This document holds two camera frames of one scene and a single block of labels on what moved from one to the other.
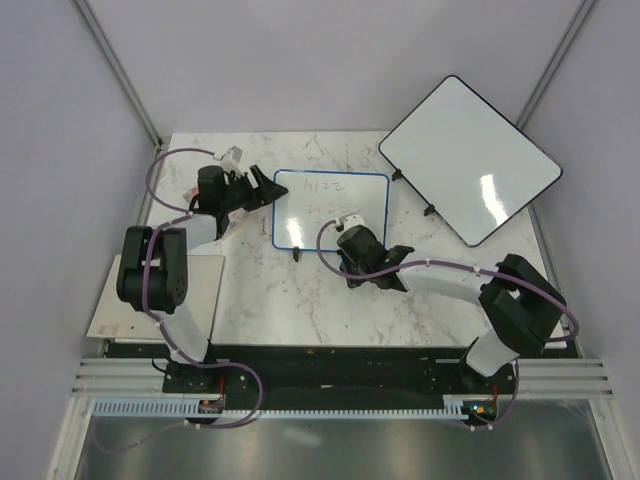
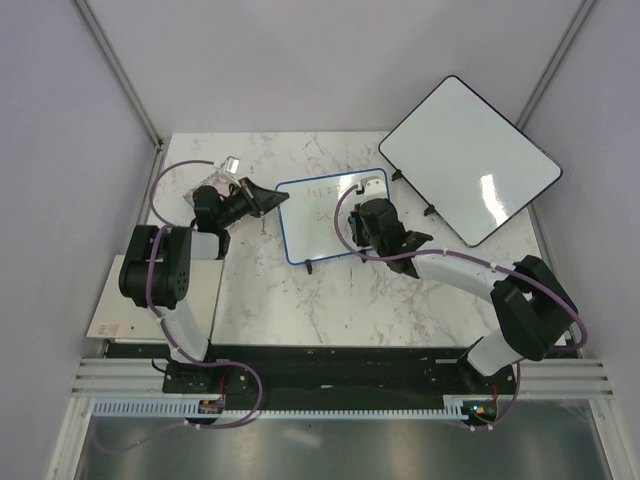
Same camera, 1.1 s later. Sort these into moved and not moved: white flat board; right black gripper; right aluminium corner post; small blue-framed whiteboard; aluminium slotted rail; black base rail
Moved: right black gripper; small blue-framed whiteboard
Not moved: white flat board; aluminium slotted rail; right aluminium corner post; black base rail
